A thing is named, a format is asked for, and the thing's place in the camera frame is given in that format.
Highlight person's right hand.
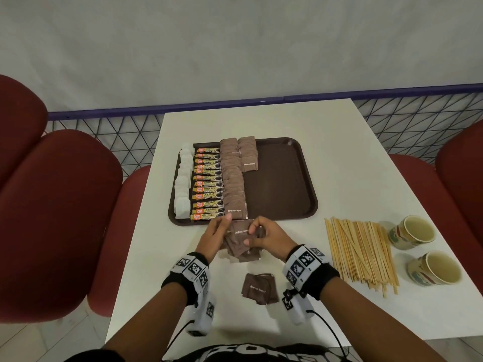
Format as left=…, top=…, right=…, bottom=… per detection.
left=243, top=216, right=299, bottom=262

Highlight person's left hand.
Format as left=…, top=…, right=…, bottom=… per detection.
left=194, top=215, right=233, bottom=264

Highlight handful of brown sugar packets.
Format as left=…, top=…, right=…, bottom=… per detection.
left=220, top=219, right=267, bottom=262

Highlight row of white sachets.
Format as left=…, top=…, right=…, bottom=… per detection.
left=173, top=143, right=196, bottom=220

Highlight pile of brown sugar packets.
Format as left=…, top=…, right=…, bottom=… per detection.
left=240, top=273, right=280, bottom=306

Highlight row of coffee stick packets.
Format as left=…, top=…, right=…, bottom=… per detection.
left=190, top=146, right=225, bottom=223

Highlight brown plastic tray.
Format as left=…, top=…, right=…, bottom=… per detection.
left=168, top=137, right=319, bottom=227

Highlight bundle of wooden stir sticks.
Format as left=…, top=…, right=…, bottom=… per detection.
left=324, top=217, right=400, bottom=298

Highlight patterned paper cup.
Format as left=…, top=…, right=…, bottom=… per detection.
left=407, top=251, right=463, bottom=287
left=388, top=215, right=437, bottom=250

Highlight person's right forearm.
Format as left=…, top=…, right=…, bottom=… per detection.
left=320, top=277, right=450, bottom=362

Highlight person's left forearm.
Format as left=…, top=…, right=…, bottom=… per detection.
left=102, top=282, right=189, bottom=362

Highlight person's black shirt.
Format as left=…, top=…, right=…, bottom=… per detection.
left=64, top=342, right=359, bottom=362

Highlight right wristband with marker tags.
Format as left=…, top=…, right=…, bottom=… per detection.
left=283, top=243, right=340, bottom=301

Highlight purple mesh railing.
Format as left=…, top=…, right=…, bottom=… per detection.
left=45, top=83, right=483, bottom=177

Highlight red padded chair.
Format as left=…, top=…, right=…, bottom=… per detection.
left=388, top=120, right=483, bottom=287
left=0, top=74, right=151, bottom=324

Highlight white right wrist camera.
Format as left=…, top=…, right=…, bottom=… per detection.
left=282, top=288, right=316, bottom=325

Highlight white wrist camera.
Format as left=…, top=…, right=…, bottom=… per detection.
left=282, top=288, right=316, bottom=325
left=186, top=286, right=217, bottom=337

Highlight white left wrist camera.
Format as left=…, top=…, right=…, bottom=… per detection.
left=186, top=286, right=217, bottom=337

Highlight black left camera cable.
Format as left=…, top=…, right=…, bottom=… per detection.
left=164, top=320, right=195, bottom=358

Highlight black camera cable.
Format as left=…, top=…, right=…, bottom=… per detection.
left=305, top=309, right=348, bottom=358
left=164, top=320, right=195, bottom=358

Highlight black right camera cable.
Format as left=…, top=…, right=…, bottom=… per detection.
left=305, top=309, right=348, bottom=358

